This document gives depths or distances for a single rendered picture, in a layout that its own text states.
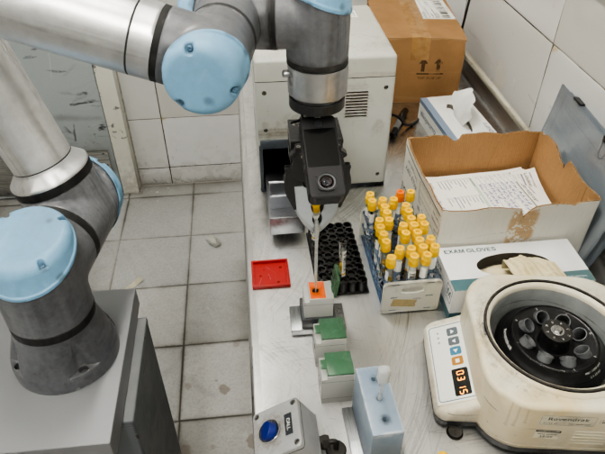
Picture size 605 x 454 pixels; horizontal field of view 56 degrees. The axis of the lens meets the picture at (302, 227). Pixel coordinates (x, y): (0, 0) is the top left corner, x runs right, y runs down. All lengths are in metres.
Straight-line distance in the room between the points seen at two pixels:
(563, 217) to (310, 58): 0.59
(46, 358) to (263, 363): 0.31
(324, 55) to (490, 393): 0.48
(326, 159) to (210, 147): 2.04
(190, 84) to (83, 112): 2.11
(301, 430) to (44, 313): 0.36
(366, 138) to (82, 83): 1.61
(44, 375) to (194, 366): 1.20
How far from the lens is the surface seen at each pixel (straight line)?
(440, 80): 1.62
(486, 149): 1.25
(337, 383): 0.85
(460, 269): 1.00
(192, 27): 0.57
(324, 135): 0.73
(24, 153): 0.85
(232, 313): 2.18
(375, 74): 1.15
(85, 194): 0.87
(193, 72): 0.54
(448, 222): 1.01
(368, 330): 0.97
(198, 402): 1.96
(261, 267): 1.07
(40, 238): 0.79
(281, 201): 1.13
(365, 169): 1.26
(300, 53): 0.68
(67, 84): 2.60
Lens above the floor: 1.61
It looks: 40 degrees down
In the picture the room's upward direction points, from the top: straight up
